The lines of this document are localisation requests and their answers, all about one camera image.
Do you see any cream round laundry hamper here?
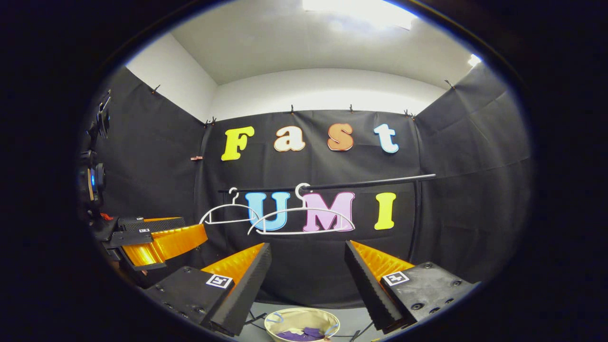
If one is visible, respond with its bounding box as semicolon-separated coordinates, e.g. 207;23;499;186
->
264;307;341;342

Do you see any purple knit shirt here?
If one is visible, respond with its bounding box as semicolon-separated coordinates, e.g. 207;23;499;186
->
275;327;326;342

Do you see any white plastic clothes hanger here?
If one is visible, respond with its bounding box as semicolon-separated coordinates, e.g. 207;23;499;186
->
199;187;261;226
247;183;356;236

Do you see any black clothes rack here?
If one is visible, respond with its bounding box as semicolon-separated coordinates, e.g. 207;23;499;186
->
218;173;437;262

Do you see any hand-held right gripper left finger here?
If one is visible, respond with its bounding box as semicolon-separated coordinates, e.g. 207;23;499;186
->
142;242;273;337

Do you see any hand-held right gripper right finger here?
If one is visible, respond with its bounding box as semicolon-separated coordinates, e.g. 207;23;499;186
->
344;240;477;333

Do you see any row of black backdrop clips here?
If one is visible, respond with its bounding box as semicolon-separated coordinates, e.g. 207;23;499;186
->
151;80;456;125

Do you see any thin black stand leg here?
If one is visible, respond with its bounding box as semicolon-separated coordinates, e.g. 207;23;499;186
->
243;311;267;329
349;321;376;342

